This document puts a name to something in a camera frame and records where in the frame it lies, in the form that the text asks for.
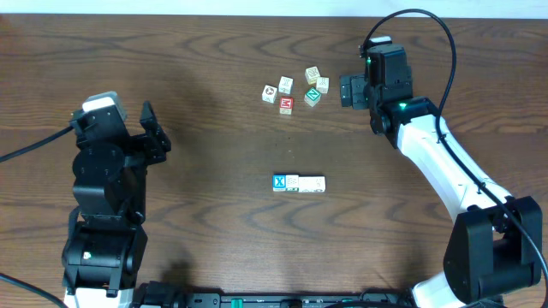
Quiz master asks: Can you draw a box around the plain wooden block placed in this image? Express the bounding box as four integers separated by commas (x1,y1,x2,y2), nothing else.
311,176,326,193

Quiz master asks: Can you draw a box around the yellow-edged wooden block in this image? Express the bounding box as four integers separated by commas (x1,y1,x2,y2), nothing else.
298,176,314,193

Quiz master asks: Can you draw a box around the green-edged wooden block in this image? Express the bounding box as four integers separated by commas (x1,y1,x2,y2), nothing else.
285,175,299,192

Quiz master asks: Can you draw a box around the blue X wooden block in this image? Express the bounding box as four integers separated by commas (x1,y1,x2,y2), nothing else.
272,175,287,192

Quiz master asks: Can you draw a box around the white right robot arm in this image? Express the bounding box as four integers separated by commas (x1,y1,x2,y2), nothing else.
340,74,547,307

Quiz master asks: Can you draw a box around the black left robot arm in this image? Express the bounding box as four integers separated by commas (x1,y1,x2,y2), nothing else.
62,102,171,307

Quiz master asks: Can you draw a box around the plain wooden block top right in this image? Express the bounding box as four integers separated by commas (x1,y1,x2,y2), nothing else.
316,77,330,94

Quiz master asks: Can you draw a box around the green N wooden block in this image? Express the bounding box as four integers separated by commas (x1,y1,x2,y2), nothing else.
304,87,322,107

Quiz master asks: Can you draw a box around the yellow-print wooden block top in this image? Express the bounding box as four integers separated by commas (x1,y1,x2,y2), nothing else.
305,66,321,85

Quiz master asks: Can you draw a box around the plain wooden block upper middle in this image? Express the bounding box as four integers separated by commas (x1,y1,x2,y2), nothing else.
278,76,294,95

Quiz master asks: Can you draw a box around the red M wooden block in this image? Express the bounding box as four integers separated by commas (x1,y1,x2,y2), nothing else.
279,97,295,115

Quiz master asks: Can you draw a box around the wooden block with round picture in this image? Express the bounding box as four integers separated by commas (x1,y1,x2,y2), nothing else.
262,85,277,104

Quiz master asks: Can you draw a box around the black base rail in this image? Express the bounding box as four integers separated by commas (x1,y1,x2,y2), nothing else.
131,281,415,308

